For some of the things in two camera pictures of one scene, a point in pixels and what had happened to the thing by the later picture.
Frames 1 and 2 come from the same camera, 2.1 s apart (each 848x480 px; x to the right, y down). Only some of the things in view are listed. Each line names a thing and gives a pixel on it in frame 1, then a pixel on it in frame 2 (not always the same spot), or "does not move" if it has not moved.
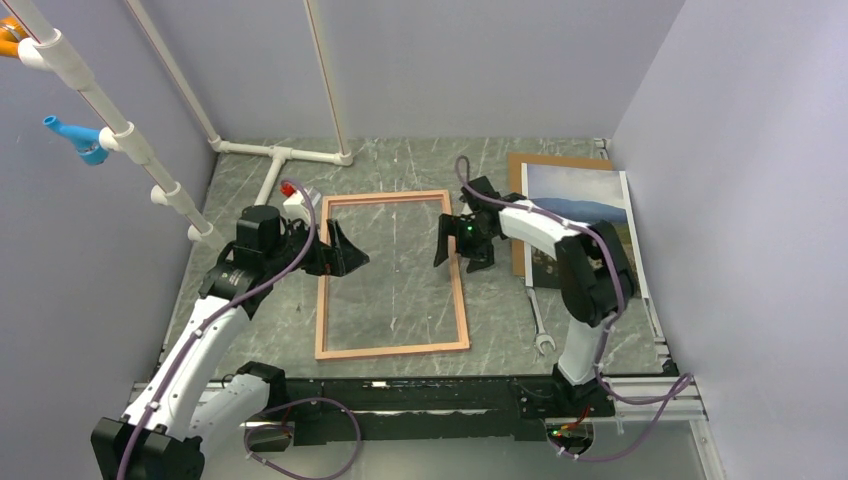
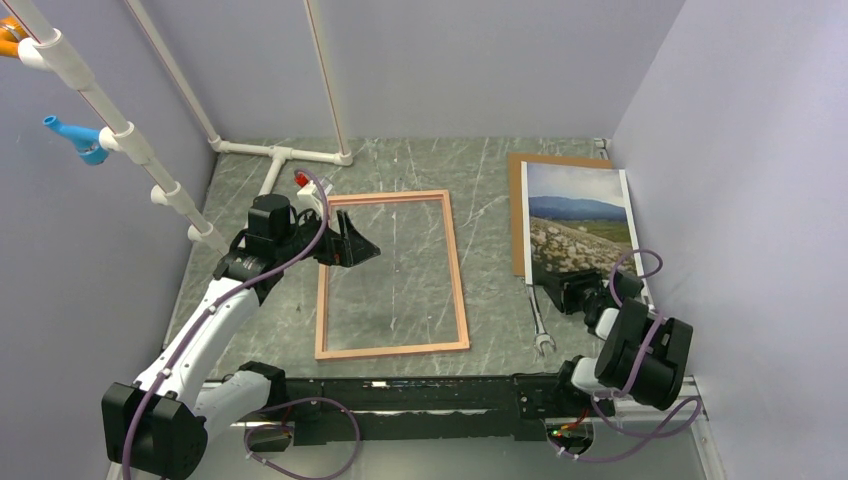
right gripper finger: (447, 226) → (553, 283)
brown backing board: (516, 180) does not move
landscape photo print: (586, 196) does not move
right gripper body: (471, 240) → (582, 291)
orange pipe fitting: (11, 33) does not move
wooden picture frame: (462, 326) does not move
